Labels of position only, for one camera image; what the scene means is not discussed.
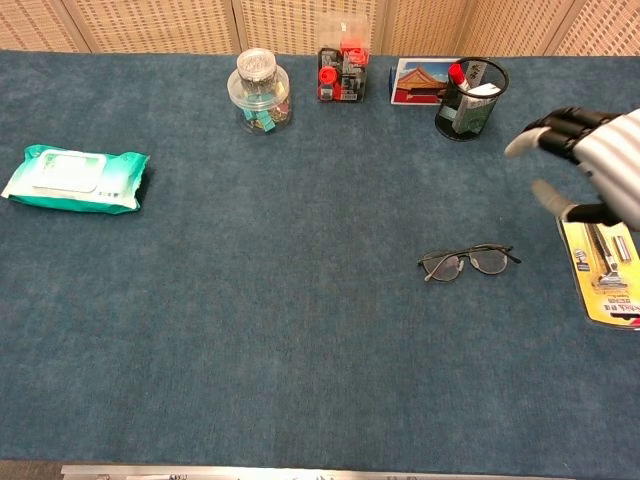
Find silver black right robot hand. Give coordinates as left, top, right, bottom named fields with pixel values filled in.
left=503, top=107, right=640, bottom=226

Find black wire-frame eyeglasses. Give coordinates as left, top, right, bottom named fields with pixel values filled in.
left=417, top=243, right=522, bottom=283

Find black mesh pen holder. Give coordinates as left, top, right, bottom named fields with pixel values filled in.
left=434, top=56, right=510, bottom=142

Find yellow razor blister pack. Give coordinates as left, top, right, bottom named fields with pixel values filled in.
left=555, top=214, right=640, bottom=332

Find green white carton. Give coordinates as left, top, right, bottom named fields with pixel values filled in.
left=442, top=82, right=501, bottom=134

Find red capped marker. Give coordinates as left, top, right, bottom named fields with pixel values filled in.
left=448, top=62, right=471, bottom=94

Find postcard with red building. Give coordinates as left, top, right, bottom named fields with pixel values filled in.
left=389, top=57, right=461, bottom=107

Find red black stamp blister pack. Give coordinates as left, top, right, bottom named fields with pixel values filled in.
left=316, top=47, right=370, bottom=104

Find clear plastic box red insert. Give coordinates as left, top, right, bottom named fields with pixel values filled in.
left=319, top=12, right=372, bottom=66

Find clear jar of binder clips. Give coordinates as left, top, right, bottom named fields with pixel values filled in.
left=227, top=67, right=294, bottom=136

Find small clear jar of pins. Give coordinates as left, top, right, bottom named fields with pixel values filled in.
left=236, top=47, right=277, bottom=84

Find blue felt table cloth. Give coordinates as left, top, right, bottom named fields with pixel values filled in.
left=0, top=48, right=640, bottom=476

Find rattan folding screen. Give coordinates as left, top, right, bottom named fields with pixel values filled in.
left=0, top=0, right=640, bottom=57

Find green white wet wipes pack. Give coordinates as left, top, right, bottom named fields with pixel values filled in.
left=0, top=144, right=151, bottom=215

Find metal rail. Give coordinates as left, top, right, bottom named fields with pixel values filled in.
left=59, top=463, right=576, bottom=480

